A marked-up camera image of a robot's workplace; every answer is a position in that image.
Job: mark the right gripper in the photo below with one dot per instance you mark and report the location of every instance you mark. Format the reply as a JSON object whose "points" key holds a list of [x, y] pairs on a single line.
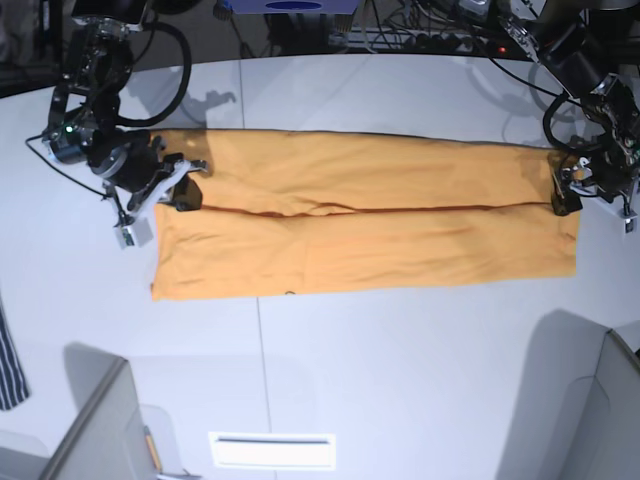
{"points": [[130, 160]]}

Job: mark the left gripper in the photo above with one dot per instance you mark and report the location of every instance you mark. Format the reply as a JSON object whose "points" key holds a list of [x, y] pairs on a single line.
{"points": [[607, 175]]}

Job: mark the yellow orange T-shirt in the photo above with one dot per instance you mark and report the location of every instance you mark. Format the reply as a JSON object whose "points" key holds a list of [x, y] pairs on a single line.
{"points": [[213, 254]]}

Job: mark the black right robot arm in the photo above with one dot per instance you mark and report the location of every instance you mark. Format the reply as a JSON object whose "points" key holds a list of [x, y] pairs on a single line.
{"points": [[84, 122]]}

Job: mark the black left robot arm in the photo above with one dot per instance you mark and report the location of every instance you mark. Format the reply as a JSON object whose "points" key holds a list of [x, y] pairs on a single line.
{"points": [[592, 127]]}

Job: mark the blue white box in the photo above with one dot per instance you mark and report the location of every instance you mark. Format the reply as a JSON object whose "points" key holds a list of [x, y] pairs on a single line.
{"points": [[294, 6]]}

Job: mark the grey bin right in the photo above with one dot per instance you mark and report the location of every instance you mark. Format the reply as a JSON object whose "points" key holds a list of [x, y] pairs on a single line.
{"points": [[577, 411]]}

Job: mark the black power strip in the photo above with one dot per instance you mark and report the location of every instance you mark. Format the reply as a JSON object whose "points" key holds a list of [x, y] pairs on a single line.
{"points": [[398, 40]]}

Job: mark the navy white striped garment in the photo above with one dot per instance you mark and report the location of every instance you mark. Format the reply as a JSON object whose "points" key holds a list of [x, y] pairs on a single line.
{"points": [[14, 386]]}

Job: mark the white paper label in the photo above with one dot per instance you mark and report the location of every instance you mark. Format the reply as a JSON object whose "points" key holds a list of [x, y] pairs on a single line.
{"points": [[300, 452]]}

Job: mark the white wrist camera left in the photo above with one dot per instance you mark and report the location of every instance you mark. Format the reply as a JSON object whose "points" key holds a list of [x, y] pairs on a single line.
{"points": [[618, 201]]}

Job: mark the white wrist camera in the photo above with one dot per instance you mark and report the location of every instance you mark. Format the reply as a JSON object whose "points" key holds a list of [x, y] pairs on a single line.
{"points": [[133, 227], [618, 201]]}

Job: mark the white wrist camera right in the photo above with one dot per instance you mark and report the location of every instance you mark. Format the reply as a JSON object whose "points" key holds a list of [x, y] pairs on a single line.
{"points": [[133, 227]]}

